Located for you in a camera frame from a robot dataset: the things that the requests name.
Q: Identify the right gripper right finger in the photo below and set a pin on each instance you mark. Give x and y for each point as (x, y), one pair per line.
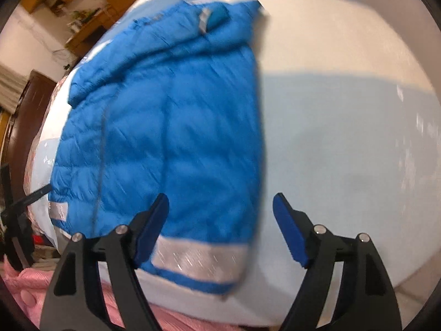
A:
(366, 298)

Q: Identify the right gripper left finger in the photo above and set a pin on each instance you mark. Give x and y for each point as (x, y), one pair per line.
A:
(127, 244)

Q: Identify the blue puffer jacket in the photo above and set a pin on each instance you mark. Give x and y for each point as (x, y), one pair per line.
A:
(170, 106)

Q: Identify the pink knitted cloth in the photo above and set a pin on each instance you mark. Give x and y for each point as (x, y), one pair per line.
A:
(74, 298)

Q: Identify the dark wooden door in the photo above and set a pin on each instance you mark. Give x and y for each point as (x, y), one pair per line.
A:
(24, 126)

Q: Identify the blue and white bedspread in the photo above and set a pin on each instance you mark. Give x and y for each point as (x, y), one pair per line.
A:
(352, 138)

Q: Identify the wooden desk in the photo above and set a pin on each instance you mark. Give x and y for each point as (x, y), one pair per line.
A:
(83, 41)

